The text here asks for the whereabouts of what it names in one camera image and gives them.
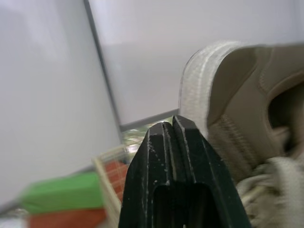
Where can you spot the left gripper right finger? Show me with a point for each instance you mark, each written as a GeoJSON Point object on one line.
{"type": "Point", "coordinates": [204, 171]}

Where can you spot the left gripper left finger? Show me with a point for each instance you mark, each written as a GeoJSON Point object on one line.
{"type": "Point", "coordinates": [142, 171]}

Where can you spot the green and orange box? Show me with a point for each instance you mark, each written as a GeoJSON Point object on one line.
{"type": "Point", "coordinates": [64, 197]}

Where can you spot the large beige sneaker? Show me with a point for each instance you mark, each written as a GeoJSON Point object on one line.
{"type": "Point", "coordinates": [237, 95]}

